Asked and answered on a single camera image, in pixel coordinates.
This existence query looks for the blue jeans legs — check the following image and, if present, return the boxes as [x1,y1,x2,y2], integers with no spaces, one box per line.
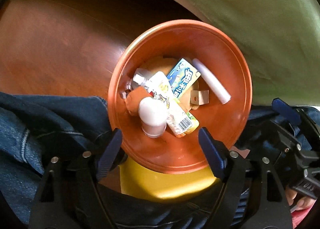
[0,91,320,229]

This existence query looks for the blue white milk carton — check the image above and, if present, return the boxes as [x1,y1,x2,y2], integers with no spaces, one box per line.
[167,58,201,99]

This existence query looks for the green blanket bed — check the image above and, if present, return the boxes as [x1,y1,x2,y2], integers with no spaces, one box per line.
[175,0,319,106]

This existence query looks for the orange plush toy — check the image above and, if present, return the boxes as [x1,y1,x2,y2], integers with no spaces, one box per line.
[125,86,151,116]

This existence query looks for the red patterned sleeve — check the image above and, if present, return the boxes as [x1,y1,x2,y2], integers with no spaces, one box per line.
[291,206,319,228]

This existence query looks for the white cylinder cup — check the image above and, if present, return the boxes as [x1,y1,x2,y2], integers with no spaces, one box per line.
[138,97,168,139]

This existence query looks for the person right hand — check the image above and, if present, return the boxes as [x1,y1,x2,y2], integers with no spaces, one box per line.
[285,186,316,213]

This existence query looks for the yellow stool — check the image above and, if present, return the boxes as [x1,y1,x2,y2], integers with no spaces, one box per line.
[120,158,220,202]

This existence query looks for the orange plastic basin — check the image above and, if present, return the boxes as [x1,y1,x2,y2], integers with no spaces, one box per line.
[107,19,253,175]

